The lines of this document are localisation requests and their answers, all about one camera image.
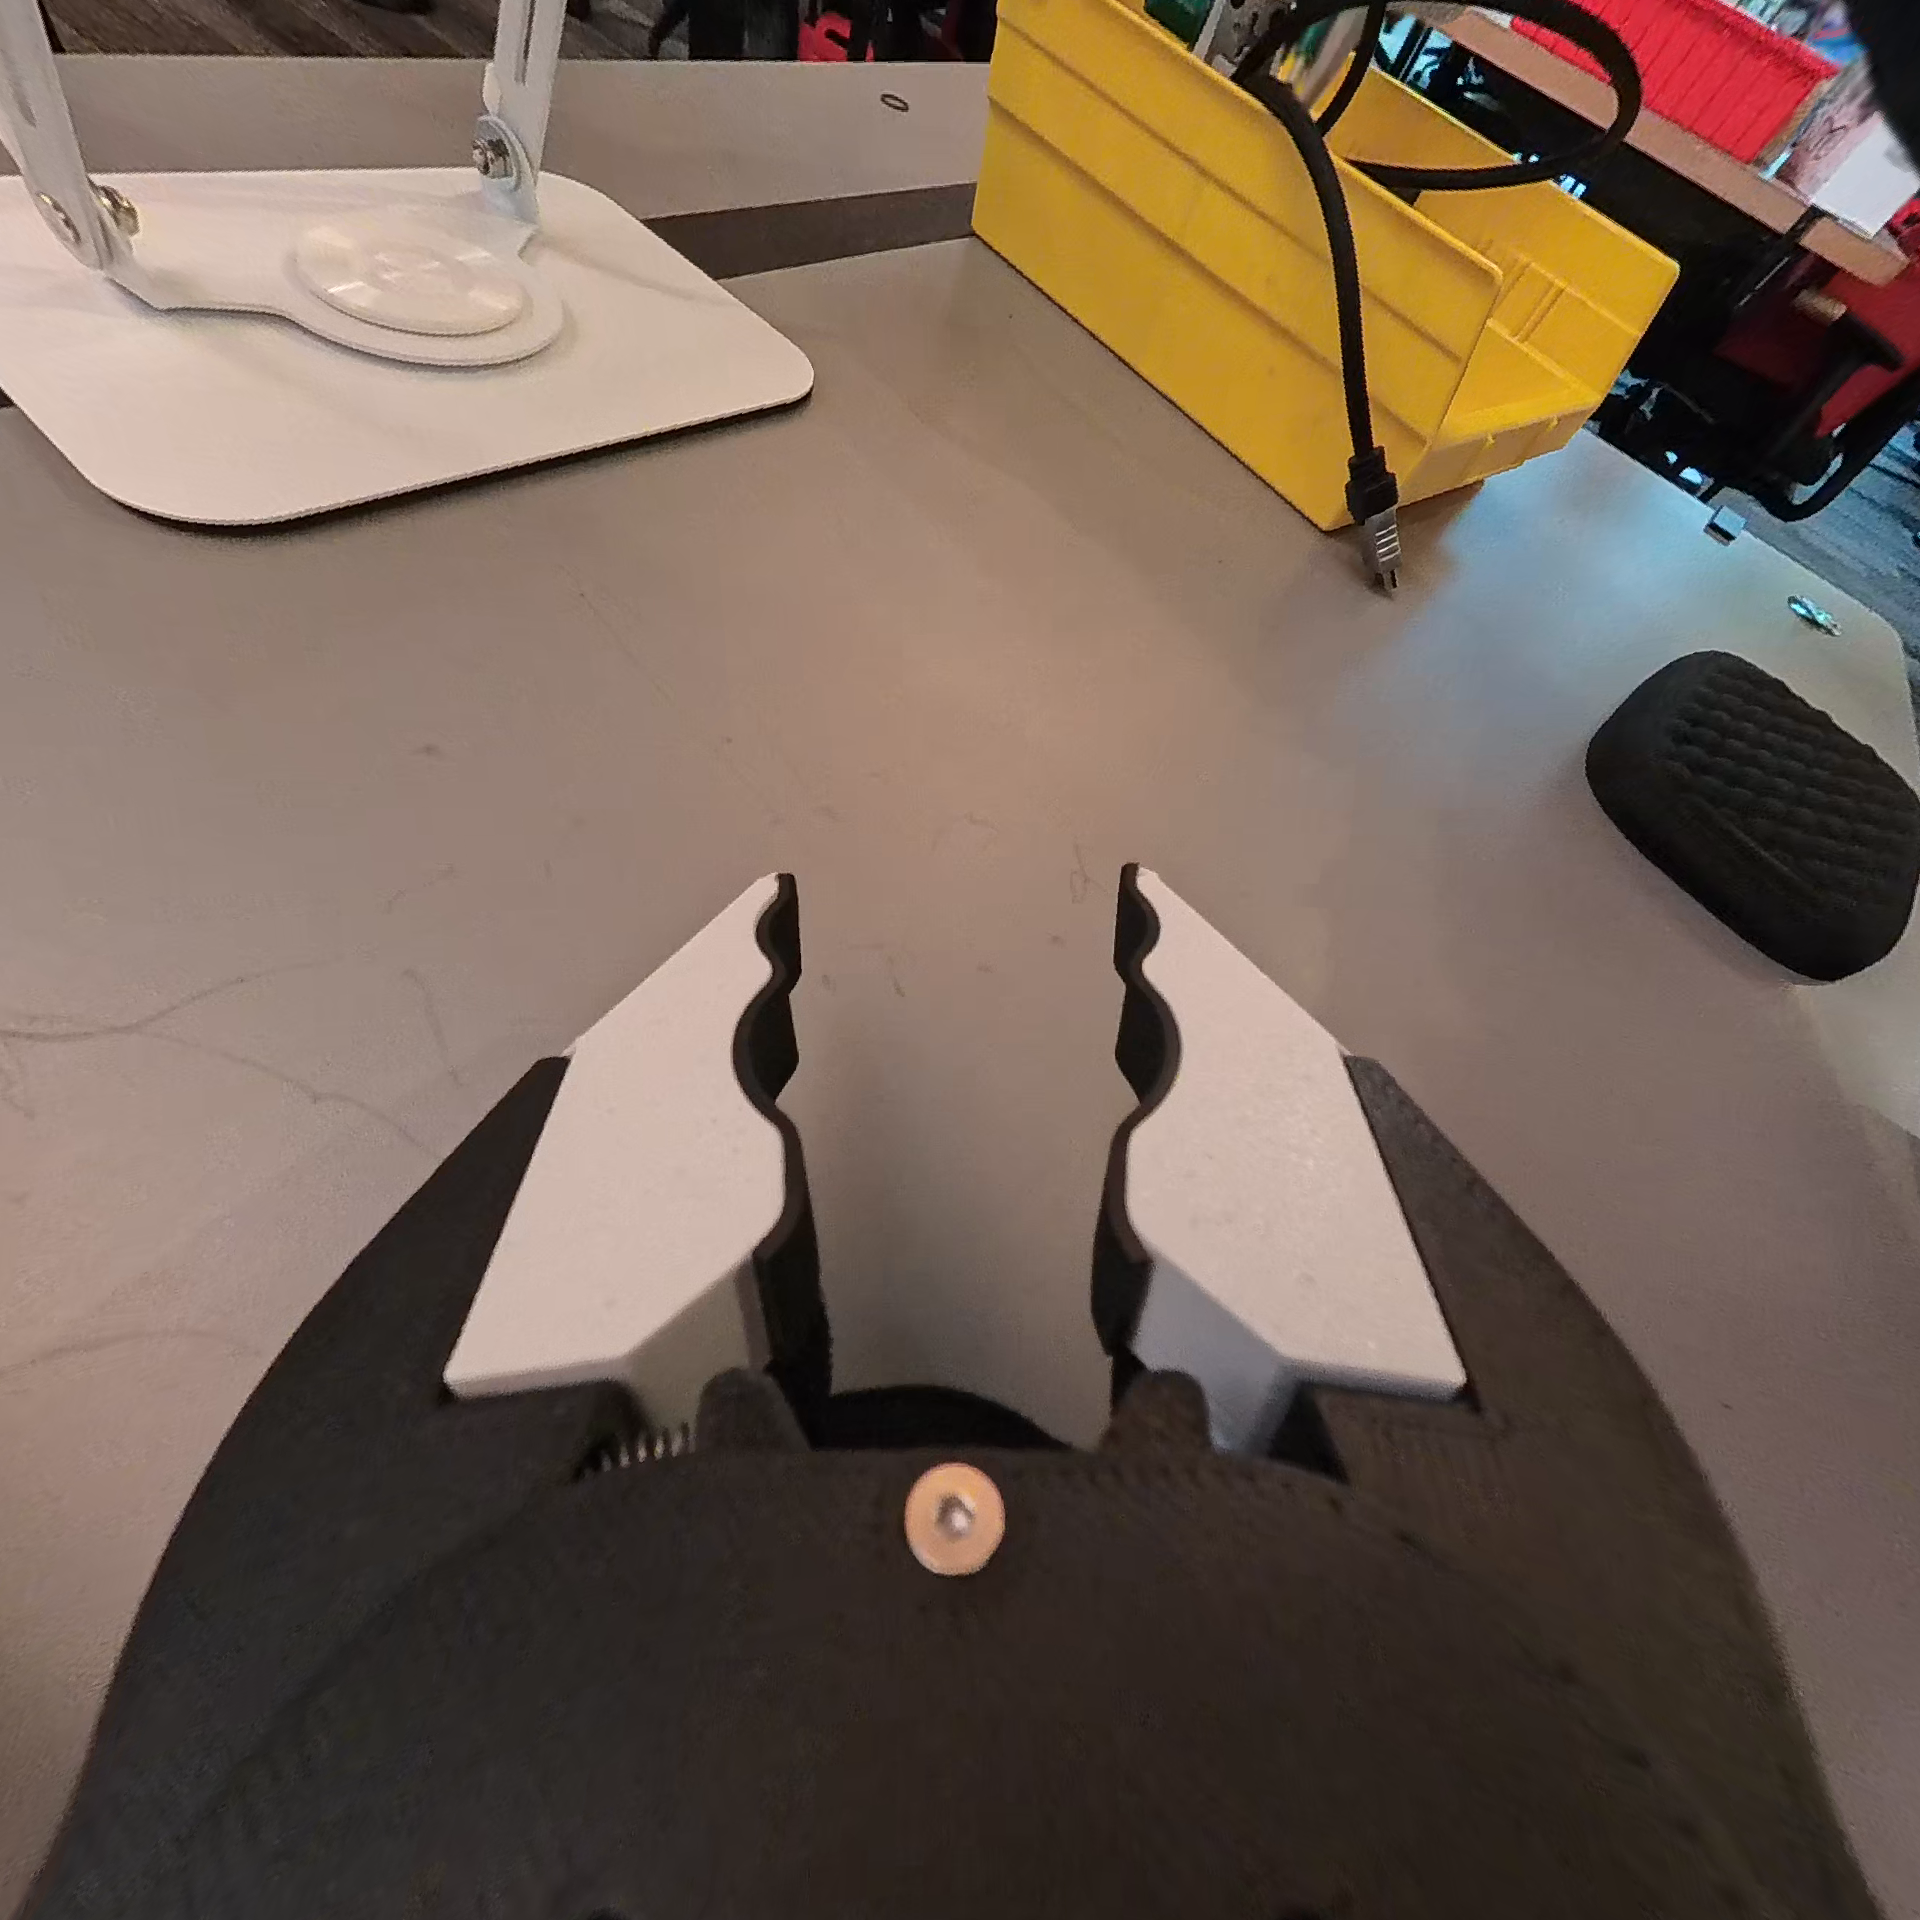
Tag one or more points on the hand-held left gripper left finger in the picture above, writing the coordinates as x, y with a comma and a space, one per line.
639, 1200

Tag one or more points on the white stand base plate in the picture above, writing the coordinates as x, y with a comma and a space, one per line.
630, 375

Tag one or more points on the brown wooden table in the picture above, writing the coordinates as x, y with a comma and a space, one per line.
1755, 195

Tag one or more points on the black textured wrist rest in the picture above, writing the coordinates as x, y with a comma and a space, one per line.
1755, 825

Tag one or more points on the red office chair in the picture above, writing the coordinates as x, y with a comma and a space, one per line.
1815, 360

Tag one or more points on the yellow plastic bin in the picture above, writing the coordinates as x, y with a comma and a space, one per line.
1170, 300

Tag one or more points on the white printed poster box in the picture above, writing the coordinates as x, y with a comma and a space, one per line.
1868, 188

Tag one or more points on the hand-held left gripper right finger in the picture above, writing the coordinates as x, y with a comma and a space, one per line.
1283, 1200

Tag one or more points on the red plastic bin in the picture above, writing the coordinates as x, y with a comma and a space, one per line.
1695, 69

